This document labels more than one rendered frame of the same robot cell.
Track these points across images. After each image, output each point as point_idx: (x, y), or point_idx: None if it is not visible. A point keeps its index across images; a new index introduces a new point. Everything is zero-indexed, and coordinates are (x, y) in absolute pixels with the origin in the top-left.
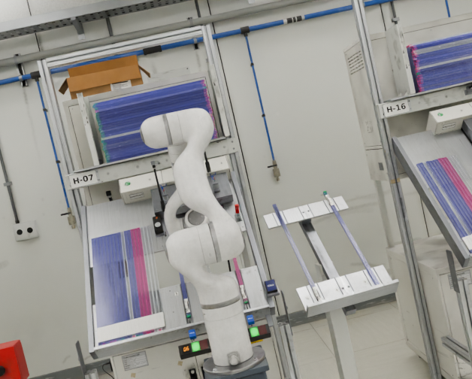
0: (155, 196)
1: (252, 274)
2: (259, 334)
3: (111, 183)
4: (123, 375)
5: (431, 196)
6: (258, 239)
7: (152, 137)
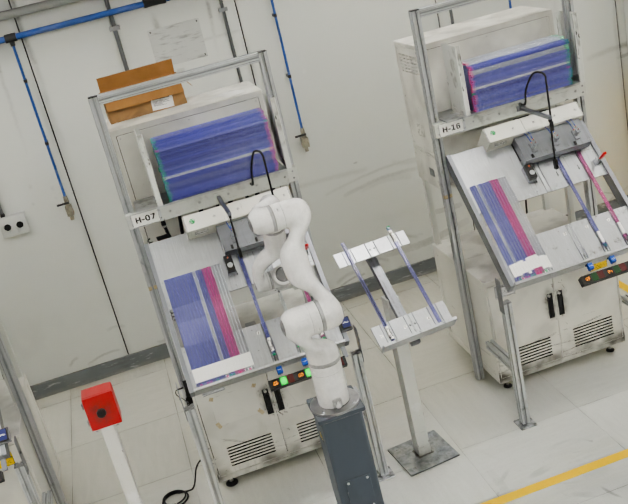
0: (222, 234)
1: None
2: None
3: None
4: (202, 400)
5: (482, 223)
6: None
7: (262, 230)
